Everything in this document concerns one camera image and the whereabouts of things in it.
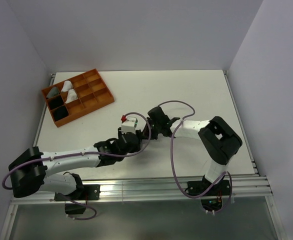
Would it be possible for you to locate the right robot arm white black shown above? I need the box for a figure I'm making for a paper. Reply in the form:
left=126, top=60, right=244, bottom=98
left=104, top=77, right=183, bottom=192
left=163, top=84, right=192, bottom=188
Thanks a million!
left=147, top=106, right=243, bottom=195

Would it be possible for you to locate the aluminium frame rail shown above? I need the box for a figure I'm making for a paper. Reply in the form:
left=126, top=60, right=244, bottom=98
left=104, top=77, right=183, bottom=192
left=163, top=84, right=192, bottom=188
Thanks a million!
left=0, top=70, right=288, bottom=240

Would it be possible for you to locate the grey rolled sock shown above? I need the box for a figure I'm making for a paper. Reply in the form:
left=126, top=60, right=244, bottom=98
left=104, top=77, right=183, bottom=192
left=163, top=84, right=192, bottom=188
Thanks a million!
left=45, top=86, right=60, bottom=99

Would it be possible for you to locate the upper white rolled sock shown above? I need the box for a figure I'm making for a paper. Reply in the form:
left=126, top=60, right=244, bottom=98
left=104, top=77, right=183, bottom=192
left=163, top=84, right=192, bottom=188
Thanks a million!
left=61, top=80, right=73, bottom=93

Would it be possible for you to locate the orange compartment tray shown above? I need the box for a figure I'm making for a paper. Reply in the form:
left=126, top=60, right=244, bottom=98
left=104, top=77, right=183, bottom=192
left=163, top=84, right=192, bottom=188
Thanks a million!
left=41, top=68, right=115, bottom=128

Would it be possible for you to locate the white rolled sock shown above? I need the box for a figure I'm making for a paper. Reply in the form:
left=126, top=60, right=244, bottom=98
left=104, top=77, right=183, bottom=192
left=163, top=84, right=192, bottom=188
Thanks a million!
left=65, top=89, right=78, bottom=104
left=61, top=80, right=73, bottom=93

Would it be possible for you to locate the lower white rolled sock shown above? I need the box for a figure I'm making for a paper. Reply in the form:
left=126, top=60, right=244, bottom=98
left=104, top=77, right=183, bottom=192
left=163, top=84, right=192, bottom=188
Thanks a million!
left=65, top=89, right=78, bottom=104

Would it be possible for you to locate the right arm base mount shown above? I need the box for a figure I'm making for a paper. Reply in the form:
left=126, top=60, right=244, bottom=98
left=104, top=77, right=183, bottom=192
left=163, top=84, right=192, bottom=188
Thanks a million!
left=184, top=178, right=231, bottom=197

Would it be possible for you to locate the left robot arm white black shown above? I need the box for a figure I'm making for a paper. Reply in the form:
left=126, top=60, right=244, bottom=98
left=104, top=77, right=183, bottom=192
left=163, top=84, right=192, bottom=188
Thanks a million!
left=8, top=128, right=144, bottom=200

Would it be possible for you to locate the black sock with white stripes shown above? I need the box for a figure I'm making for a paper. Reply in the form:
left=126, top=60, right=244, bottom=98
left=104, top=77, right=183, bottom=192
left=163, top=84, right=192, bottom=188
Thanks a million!
left=48, top=95, right=64, bottom=110

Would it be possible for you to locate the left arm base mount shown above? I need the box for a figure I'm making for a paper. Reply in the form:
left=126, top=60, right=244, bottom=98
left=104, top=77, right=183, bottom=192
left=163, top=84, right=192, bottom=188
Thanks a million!
left=54, top=184, right=100, bottom=221

